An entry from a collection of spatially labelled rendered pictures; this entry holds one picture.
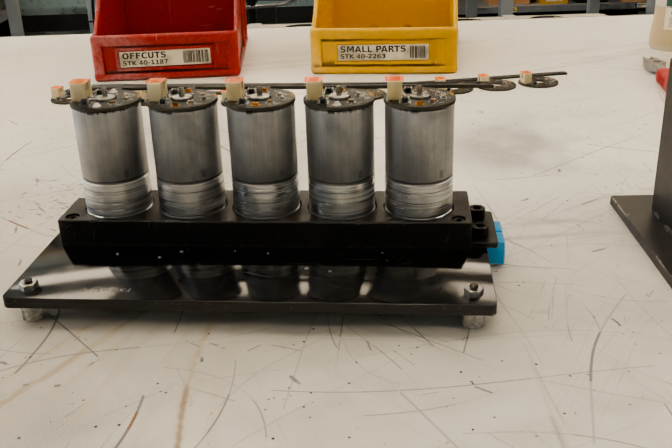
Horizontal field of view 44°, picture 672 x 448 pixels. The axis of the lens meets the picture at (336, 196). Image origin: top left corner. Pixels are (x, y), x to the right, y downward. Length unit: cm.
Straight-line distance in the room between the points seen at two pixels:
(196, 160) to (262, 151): 2
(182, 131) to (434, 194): 9
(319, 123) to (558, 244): 11
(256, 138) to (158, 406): 10
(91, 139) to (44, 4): 466
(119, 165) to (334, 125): 8
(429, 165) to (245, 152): 6
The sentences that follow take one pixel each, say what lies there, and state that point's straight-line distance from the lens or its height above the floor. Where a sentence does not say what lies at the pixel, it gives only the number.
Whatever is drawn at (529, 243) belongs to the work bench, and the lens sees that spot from 33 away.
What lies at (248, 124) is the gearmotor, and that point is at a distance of 29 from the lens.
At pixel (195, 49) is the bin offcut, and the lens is 58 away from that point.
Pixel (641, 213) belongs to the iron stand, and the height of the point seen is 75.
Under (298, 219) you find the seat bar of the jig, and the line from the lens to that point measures 30.
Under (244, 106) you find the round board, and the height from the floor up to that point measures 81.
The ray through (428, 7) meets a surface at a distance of 68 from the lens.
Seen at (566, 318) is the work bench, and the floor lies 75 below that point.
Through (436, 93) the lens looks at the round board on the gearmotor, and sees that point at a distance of 30.
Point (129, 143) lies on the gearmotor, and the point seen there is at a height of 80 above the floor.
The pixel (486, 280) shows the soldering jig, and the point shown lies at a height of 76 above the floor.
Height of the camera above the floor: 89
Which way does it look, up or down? 23 degrees down
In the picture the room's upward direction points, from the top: 2 degrees counter-clockwise
